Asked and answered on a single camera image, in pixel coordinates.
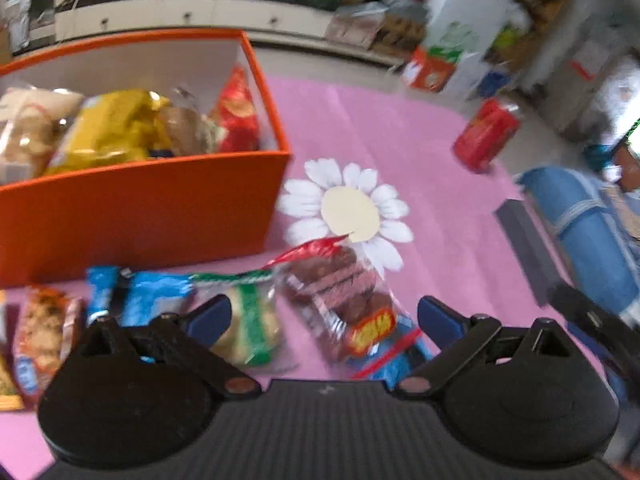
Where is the white drawer cabinet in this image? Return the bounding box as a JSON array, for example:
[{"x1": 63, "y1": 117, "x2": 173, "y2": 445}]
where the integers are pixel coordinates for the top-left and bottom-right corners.
[{"x1": 54, "y1": 0, "x2": 408, "y2": 67}]

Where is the clear packet of brown cookies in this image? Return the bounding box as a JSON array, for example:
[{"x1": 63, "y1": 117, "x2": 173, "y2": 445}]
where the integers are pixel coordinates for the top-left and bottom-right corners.
[{"x1": 159, "y1": 102, "x2": 227, "y2": 157}]

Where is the clear bag of chocolate cookies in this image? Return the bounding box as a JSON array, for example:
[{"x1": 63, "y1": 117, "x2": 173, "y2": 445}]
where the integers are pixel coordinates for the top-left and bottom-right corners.
[{"x1": 265, "y1": 234, "x2": 423, "y2": 363}]

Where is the red snack packet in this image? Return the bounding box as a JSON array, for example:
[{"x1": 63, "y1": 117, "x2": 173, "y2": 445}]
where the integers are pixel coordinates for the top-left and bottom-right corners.
[{"x1": 212, "y1": 66, "x2": 262, "y2": 153}]

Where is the clear bag of pale biscuits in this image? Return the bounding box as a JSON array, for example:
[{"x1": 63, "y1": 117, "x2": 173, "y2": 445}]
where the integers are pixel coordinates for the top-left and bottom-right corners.
[{"x1": 0, "y1": 86, "x2": 85, "y2": 185}]

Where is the green label clear cookie packet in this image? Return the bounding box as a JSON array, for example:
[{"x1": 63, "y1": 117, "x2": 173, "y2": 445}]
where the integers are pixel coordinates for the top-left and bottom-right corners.
[{"x1": 190, "y1": 269, "x2": 286, "y2": 368}]

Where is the orange box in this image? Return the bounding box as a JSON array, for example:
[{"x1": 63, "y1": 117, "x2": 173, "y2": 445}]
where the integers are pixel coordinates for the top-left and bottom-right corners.
[{"x1": 0, "y1": 29, "x2": 292, "y2": 288}]

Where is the chocolate chip cookie packet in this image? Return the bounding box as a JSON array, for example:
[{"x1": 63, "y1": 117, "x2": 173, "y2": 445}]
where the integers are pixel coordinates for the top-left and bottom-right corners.
[{"x1": 12, "y1": 286, "x2": 85, "y2": 403}]

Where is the yellow chip bag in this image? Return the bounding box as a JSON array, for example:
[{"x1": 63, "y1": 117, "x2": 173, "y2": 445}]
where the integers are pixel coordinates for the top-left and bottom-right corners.
[{"x1": 46, "y1": 89, "x2": 173, "y2": 177}]

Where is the red can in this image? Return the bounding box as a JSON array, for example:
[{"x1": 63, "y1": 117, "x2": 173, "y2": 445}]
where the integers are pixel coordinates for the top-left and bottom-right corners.
[{"x1": 451, "y1": 99, "x2": 524, "y2": 175}]

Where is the clear plastic bag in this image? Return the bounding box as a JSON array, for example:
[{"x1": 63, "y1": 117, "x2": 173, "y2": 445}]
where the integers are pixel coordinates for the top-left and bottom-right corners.
[{"x1": 325, "y1": 7, "x2": 388, "y2": 51}]

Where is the tall white box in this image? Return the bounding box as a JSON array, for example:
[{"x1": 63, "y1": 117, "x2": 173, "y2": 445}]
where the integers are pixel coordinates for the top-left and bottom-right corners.
[{"x1": 427, "y1": 0, "x2": 523, "y2": 103}]

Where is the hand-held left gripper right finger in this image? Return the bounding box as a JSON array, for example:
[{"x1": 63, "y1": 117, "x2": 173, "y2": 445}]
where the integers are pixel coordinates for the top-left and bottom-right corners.
[{"x1": 395, "y1": 295, "x2": 573, "y2": 401}]

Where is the pink flower print tablecloth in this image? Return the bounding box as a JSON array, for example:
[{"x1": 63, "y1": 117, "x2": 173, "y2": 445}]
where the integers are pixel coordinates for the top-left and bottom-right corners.
[{"x1": 0, "y1": 75, "x2": 621, "y2": 480}]

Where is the blue striped cloth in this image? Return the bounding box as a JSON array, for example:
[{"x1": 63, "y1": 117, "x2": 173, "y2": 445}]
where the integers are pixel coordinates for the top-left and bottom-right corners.
[{"x1": 517, "y1": 166, "x2": 640, "y2": 341}]

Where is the blue wrapper snack packet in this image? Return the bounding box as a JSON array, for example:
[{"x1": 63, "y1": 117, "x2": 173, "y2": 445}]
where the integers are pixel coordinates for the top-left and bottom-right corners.
[{"x1": 86, "y1": 266, "x2": 196, "y2": 331}]

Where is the light blue snack packet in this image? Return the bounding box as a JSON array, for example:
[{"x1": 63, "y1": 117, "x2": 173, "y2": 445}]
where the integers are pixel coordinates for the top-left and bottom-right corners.
[{"x1": 347, "y1": 330, "x2": 433, "y2": 391}]

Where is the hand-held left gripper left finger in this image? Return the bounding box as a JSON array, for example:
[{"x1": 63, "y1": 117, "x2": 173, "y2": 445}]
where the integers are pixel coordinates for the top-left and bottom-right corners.
[{"x1": 75, "y1": 294, "x2": 263, "y2": 401}]

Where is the red and white carton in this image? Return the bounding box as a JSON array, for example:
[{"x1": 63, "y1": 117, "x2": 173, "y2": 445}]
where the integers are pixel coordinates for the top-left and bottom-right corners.
[{"x1": 401, "y1": 45, "x2": 468, "y2": 93}]

